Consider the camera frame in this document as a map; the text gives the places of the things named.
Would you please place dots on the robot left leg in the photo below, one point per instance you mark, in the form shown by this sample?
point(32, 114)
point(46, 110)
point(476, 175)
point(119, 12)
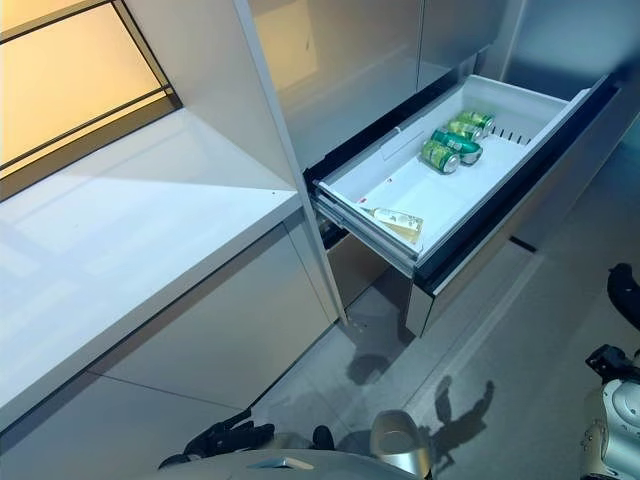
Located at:
point(322, 436)

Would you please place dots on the light green drink can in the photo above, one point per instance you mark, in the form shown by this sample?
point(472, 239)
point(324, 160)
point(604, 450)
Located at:
point(440, 156)
point(465, 129)
point(475, 120)

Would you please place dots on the yellow lit window black frame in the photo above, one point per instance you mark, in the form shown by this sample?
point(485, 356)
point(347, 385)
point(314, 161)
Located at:
point(65, 75)

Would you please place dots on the stainless steel fridge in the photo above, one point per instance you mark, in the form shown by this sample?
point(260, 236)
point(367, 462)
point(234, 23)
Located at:
point(350, 60)

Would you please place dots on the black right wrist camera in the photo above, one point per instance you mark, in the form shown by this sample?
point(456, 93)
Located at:
point(607, 362)

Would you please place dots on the white counter cabinet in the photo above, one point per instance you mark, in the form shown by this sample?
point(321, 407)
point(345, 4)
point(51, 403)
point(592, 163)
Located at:
point(200, 320)

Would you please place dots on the robot right leg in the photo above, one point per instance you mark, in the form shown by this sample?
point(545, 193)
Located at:
point(400, 440)

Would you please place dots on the robot leg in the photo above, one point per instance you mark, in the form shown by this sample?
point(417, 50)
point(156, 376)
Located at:
point(400, 440)
point(322, 436)

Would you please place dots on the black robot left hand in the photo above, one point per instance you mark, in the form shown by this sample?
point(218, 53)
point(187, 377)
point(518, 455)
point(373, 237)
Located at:
point(235, 435)

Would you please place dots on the dark green drink can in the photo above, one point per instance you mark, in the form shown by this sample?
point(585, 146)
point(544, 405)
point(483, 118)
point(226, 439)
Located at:
point(457, 145)

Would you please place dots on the clear bottle of yellow tea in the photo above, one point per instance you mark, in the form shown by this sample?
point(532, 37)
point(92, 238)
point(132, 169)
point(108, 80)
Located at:
point(400, 222)

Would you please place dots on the fridge drawer with white bin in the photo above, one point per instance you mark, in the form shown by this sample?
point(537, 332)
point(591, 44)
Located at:
point(500, 170)

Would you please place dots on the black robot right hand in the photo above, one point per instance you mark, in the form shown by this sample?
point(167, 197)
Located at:
point(616, 290)

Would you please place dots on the grey robot torso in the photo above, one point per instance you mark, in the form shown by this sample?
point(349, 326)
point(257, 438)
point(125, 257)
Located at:
point(300, 467)

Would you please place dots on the tall white cabinet panel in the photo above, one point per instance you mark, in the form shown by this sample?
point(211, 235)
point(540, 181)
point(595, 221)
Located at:
point(215, 75)

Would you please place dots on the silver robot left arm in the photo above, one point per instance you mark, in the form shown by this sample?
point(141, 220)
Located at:
point(177, 457)

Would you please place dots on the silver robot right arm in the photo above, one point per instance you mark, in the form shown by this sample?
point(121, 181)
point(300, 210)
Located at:
point(615, 430)

